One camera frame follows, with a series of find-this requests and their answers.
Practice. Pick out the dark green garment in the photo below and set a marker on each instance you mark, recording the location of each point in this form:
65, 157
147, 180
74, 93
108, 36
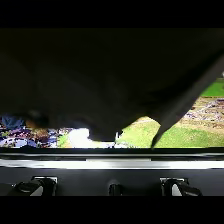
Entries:
100, 80

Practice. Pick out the silver frame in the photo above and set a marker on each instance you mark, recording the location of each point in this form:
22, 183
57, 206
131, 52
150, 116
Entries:
110, 164

